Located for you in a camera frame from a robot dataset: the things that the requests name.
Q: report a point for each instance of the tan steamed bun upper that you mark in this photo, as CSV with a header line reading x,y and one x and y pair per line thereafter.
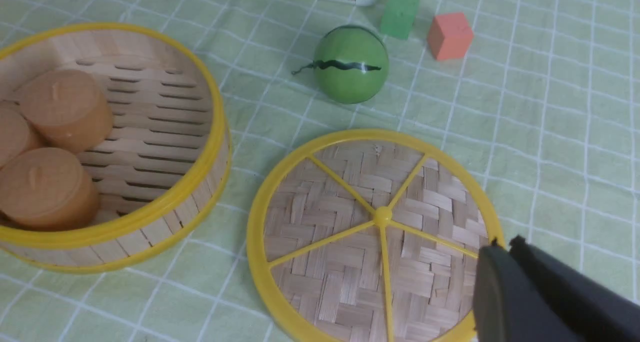
x,y
68,108

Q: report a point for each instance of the green foam cube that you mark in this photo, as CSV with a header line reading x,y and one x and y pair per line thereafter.
x,y
398,18

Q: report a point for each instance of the green checked tablecloth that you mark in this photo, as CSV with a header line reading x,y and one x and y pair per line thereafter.
x,y
543,110

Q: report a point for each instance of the tan steamed bun left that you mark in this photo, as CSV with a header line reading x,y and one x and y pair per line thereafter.
x,y
17,136

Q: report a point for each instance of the yellow woven bamboo steamer lid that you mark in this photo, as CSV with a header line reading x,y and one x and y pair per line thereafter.
x,y
369,235

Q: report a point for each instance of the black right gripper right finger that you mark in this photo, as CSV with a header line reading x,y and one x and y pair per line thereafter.
x,y
592,311

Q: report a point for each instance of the tan steamed bun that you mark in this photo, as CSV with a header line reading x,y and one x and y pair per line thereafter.
x,y
48,189
68,108
17,136

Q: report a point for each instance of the tan steamed bun lower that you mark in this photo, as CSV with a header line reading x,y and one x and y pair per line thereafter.
x,y
48,189

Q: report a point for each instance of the yellow bamboo steamer basket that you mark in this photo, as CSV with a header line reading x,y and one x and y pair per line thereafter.
x,y
165,163

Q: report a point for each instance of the salmon pink foam cube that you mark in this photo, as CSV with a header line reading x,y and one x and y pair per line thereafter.
x,y
450,36

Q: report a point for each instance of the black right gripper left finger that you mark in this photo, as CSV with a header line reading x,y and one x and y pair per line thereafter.
x,y
507,306

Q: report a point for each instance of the green toy watermelon ball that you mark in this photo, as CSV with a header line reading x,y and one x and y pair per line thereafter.
x,y
350,64

